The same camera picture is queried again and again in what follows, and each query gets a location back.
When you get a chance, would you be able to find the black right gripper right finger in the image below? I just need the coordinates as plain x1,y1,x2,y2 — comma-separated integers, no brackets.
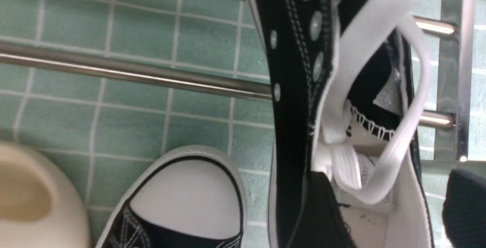
442,169,486,248

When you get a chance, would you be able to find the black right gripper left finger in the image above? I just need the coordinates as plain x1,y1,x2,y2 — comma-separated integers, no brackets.
293,172,356,248

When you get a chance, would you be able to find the black canvas sneaker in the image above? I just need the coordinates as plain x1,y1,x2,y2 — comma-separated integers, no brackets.
96,145,248,248
247,0,434,248

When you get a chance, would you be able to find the steel shoe rack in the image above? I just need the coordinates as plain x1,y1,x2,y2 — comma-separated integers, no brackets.
1,0,475,163

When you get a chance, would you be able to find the green checkered cloth mat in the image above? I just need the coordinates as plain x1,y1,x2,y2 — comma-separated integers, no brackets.
0,0,486,248

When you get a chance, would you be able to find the cream slide slipper right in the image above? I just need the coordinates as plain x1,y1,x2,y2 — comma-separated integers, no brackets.
0,141,92,248

